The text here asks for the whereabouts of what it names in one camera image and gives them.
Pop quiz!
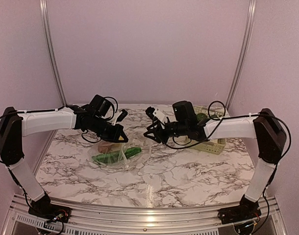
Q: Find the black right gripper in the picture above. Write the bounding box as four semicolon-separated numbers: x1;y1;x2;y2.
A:
143;120;188;144

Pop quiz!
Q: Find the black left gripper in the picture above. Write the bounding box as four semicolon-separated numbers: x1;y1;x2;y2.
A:
90;116;128;142

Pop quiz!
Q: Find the polka dot zip top bag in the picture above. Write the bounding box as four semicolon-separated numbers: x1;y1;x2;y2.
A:
88;132;151;170

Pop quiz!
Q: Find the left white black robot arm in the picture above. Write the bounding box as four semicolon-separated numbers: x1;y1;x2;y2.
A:
0;94;128;218

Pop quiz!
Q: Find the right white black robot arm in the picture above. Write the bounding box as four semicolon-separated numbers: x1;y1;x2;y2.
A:
144;100;292;223

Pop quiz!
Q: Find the green fake cucumber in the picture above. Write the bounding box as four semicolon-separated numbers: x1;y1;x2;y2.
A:
91;147;142;164

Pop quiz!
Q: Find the pale green plastic basket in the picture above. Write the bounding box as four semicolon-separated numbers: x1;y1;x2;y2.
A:
184;106;228;155

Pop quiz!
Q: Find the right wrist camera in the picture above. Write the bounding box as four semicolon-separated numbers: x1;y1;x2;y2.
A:
145;107;169;124

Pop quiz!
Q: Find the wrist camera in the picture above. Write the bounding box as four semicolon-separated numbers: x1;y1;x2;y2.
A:
112;109;128;126
145;107;169;124

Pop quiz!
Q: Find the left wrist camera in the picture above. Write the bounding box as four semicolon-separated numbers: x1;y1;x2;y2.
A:
112;109;128;126

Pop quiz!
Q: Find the front aluminium rail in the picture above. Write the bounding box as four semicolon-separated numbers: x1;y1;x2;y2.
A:
2;193;287;235

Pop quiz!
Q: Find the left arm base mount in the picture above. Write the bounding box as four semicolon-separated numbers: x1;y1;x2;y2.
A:
28;204;71;223

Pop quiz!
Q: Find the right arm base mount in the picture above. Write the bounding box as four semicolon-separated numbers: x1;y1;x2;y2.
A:
218;206;261;224

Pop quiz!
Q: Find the left aluminium frame post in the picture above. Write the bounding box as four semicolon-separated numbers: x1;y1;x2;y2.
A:
39;0;67;106

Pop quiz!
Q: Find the aluminium frame post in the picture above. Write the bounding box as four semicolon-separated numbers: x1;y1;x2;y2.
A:
225;0;257;110
39;0;67;106

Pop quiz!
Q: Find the right aluminium frame post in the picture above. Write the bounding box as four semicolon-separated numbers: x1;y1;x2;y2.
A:
225;0;257;110

